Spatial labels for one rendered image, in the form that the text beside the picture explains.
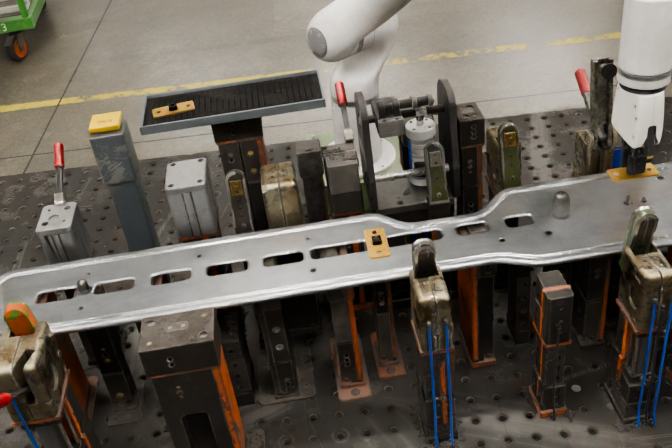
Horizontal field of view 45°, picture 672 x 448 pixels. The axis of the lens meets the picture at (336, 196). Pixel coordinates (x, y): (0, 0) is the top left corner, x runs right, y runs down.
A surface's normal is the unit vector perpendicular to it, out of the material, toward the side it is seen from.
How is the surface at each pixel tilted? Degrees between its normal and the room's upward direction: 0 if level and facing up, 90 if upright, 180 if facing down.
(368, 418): 0
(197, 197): 90
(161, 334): 0
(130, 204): 90
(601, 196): 0
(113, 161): 90
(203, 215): 90
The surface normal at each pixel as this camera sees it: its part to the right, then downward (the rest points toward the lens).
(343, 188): 0.11, 0.56
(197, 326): -0.11, -0.82
